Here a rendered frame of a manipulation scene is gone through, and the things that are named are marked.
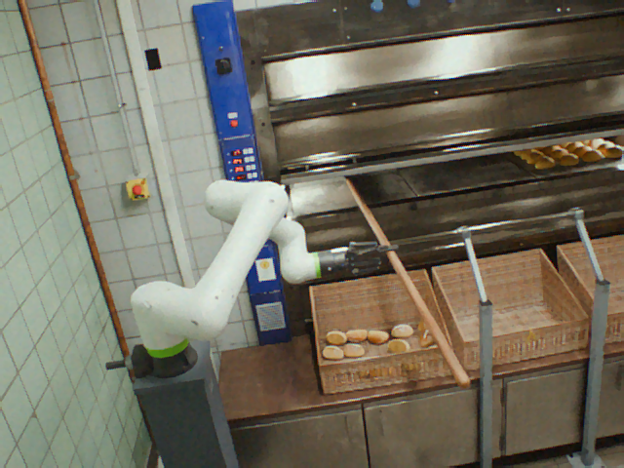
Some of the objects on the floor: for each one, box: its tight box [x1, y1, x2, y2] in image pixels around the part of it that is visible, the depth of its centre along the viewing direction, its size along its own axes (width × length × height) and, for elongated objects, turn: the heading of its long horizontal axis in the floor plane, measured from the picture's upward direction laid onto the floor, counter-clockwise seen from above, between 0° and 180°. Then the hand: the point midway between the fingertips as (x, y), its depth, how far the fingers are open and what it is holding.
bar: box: [308, 209, 610, 468], centre depth 242 cm, size 31×127×118 cm, turn 113°
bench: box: [218, 282, 624, 468], centre depth 273 cm, size 56×242×58 cm, turn 113°
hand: (389, 253), depth 215 cm, fingers closed on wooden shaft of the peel, 3 cm apart
